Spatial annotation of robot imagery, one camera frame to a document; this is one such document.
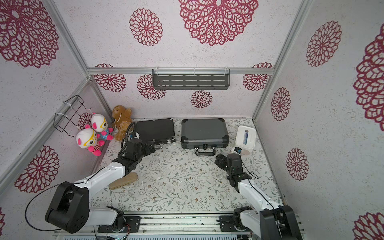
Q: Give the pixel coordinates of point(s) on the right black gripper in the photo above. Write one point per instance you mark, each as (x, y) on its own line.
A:
(221, 160)

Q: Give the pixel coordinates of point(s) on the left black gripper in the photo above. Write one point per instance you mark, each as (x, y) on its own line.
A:
(146, 148)

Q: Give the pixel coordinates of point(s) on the grey hard poker case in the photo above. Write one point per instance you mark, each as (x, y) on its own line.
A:
(204, 135)

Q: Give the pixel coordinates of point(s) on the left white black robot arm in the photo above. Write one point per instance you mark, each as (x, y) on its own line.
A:
(70, 208)

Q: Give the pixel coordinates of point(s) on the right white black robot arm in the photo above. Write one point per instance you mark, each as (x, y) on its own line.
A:
(267, 219)

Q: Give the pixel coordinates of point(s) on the black flat poker case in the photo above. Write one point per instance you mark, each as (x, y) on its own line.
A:
(159, 132)

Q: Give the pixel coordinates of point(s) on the tan wooden oval piece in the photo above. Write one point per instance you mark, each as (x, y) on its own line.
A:
(126, 180)

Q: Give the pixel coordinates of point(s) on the white tissue box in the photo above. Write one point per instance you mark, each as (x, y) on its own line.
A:
(246, 139)

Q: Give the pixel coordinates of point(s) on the brown teddy bear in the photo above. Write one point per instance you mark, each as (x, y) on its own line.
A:
(122, 120)

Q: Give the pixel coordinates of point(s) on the upper pink white plush doll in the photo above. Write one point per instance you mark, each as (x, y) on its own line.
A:
(101, 127)

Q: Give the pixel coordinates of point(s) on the pink white plush doll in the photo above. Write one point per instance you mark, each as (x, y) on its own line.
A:
(101, 127)
(88, 139)

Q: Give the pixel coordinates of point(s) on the lower pink white plush doll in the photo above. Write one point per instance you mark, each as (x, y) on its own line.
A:
(88, 139)

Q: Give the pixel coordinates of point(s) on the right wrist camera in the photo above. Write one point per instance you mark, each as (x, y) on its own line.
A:
(237, 150)

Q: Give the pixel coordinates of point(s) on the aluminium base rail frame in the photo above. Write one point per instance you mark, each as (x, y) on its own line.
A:
(161, 226)

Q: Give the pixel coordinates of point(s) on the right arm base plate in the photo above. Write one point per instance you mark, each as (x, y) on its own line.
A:
(230, 223)

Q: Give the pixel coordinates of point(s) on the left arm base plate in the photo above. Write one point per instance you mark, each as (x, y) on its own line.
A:
(129, 224)

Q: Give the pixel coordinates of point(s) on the grey metal wall shelf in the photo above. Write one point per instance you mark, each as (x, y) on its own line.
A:
(191, 79)

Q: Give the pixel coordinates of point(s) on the black wire wall basket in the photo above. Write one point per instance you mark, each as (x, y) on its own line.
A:
(74, 119)

